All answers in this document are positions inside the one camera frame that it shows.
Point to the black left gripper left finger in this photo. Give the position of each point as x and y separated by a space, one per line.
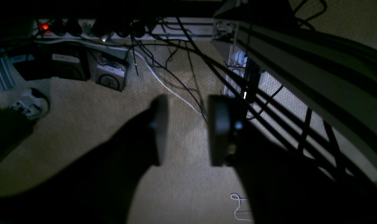
146 133

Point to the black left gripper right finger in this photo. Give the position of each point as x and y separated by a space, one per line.
225 120

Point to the grey box with logo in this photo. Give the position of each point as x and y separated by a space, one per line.
111 75

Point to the black box on floor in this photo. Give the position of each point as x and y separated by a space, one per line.
69 63

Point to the white power strip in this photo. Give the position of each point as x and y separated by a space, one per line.
170 28

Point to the aluminium table frame rail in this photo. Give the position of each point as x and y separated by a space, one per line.
334 76

